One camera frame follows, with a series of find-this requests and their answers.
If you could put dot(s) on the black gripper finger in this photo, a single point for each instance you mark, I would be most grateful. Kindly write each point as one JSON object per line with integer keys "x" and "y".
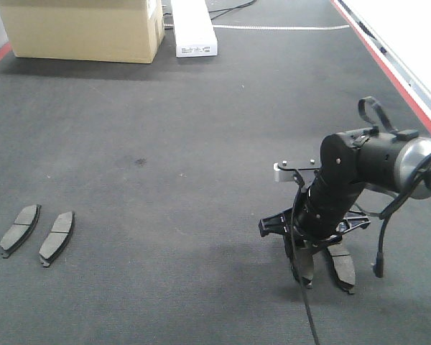
{"x": 290, "y": 250}
{"x": 327, "y": 262}

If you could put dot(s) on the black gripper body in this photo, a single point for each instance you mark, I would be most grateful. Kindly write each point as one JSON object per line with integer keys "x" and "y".
{"x": 299, "y": 228}

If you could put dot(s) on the brake pad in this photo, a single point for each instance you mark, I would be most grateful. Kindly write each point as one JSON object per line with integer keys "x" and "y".
{"x": 343, "y": 268}
{"x": 57, "y": 239}
{"x": 20, "y": 230}
{"x": 306, "y": 264}

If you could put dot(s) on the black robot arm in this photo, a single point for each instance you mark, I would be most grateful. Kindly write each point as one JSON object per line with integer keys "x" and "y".
{"x": 395, "y": 163}

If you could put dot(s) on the dark conveyor belt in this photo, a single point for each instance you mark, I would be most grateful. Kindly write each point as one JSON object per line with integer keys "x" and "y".
{"x": 168, "y": 168}

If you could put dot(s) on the long white box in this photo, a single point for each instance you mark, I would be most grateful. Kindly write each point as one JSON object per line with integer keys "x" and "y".
{"x": 193, "y": 30}

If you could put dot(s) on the cardboard box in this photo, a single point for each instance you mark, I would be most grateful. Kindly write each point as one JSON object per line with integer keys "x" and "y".
{"x": 108, "y": 31}

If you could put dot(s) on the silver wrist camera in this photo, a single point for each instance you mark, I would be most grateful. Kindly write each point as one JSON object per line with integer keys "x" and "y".
{"x": 283, "y": 174}

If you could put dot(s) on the white chain strip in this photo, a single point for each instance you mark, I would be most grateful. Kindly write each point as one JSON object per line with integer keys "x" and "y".
{"x": 280, "y": 28}

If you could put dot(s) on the conveyor side rail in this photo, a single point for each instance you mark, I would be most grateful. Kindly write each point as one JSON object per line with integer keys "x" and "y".
{"x": 397, "y": 34}

